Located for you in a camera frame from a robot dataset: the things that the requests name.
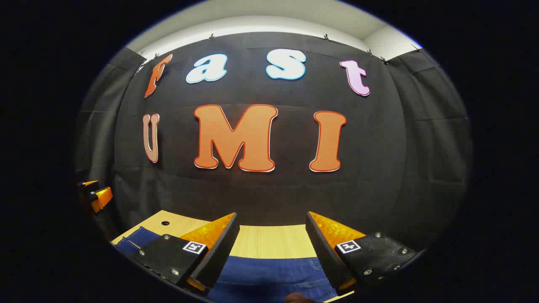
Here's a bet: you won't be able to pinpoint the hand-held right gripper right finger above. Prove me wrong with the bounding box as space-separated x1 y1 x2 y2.
306 211 418 296

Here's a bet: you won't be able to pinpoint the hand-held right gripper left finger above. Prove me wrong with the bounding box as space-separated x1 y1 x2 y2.
133 212 241 293

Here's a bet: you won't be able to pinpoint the blue jeans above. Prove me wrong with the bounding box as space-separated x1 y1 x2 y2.
113 226 338 303

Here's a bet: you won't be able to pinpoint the black backdrop cloth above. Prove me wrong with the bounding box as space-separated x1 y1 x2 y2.
75 32 472 253

